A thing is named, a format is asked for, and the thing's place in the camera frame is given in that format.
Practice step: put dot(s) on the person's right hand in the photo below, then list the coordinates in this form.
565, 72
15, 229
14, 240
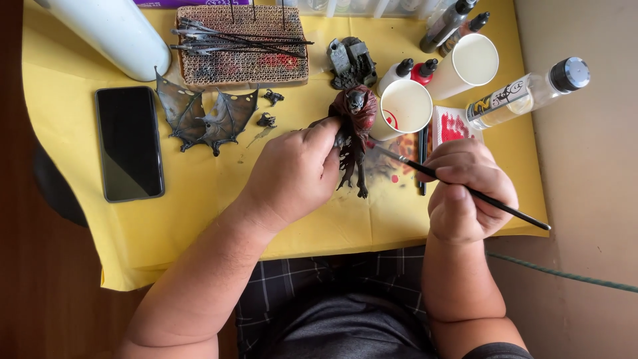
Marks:
473, 209

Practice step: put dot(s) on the person's left hand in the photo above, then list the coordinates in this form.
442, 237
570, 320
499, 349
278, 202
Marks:
289, 174

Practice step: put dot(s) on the thin black paintbrush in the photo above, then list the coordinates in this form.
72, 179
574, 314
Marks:
508, 210

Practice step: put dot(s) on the dark red-cloaked monster figure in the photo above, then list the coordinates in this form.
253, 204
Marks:
360, 112

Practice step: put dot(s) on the small black miniature part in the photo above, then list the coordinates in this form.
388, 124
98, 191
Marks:
273, 96
266, 120

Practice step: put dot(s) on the dark bat wing miniature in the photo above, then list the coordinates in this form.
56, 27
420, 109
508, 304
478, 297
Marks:
179, 107
232, 114

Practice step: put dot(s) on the red-stained paper towel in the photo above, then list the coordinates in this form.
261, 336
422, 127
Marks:
451, 127

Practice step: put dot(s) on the paint-stained palette sheet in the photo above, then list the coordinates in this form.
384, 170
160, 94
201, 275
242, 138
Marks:
406, 147

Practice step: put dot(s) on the yellow paper table cover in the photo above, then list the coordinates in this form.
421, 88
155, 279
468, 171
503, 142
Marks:
199, 214

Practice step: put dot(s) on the plaid shorts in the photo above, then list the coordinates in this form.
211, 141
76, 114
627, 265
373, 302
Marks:
284, 284

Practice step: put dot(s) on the corrugated cardboard block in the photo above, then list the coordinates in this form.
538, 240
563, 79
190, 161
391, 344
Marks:
239, 70

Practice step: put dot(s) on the white paper cup red mark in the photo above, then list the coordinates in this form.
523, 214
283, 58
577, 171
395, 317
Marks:
406, 107

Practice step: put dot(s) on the grey stone ruin miniature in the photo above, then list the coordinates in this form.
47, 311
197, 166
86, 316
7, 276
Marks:
351, 62

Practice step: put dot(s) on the clear bottle black cap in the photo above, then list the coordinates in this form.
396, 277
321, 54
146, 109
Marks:
528, 92

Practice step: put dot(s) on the white dropper paint bottle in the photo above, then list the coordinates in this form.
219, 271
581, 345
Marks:
391, 77

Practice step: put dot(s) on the bundle of dark miniature spears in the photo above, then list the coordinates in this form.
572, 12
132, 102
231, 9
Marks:
234, 42

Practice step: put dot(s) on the plain white paper cup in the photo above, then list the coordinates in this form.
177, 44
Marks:
468, 65

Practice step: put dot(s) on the red dropper paint bottle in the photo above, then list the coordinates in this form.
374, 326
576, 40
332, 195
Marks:
422, 72

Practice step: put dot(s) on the thin black rod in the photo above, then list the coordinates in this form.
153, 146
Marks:
283, 14
253, 9
232, 11

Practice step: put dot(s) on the black smartphone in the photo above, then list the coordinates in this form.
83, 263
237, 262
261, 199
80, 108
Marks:
129, 144

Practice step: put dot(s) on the grey shirt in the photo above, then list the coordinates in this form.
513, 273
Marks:
349, 329

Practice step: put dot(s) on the brown dropper bottle black cap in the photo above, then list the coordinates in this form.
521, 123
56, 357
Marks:
471, 27

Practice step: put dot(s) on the clear plastic organizer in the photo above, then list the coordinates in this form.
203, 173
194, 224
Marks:
359, 6

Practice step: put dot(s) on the tall dark dropper bottle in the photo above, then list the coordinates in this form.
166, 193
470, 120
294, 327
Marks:
443, 27

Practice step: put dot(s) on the purple packet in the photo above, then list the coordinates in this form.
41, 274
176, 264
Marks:
189, 2

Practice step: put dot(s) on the large white cylinder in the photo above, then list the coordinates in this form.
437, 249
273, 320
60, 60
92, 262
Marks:
114, 35

